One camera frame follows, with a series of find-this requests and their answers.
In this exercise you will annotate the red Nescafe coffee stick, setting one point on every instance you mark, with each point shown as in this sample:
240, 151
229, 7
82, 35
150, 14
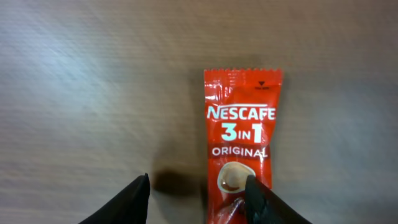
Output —
240, 111

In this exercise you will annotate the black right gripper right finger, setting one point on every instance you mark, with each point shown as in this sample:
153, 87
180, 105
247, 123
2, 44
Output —
263, 206

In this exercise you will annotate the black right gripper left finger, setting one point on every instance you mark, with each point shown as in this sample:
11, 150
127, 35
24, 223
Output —
130, 206

